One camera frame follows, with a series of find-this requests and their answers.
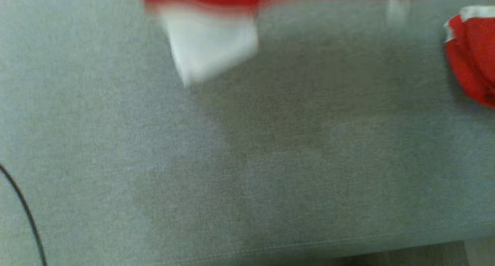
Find red white basketball jersey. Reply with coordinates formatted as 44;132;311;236
141;0;439;88

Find red Bulls basketball shorts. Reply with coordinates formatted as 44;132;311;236
444;5;495;109

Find grey fabric sofa seat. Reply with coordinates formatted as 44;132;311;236
0;0;495;266

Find black left cable teal plug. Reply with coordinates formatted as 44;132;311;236
0;164;48;266

